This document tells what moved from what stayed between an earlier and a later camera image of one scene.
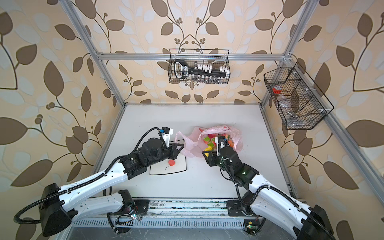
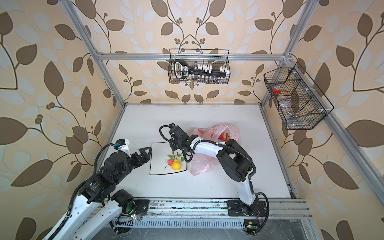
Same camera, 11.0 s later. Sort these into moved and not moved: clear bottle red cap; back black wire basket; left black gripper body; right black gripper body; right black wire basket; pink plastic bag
Moved: pink plastic bag; left black gripper body; right black gripper body
Not moved: back black wire basket; clear bottle red cap; right black wire basket
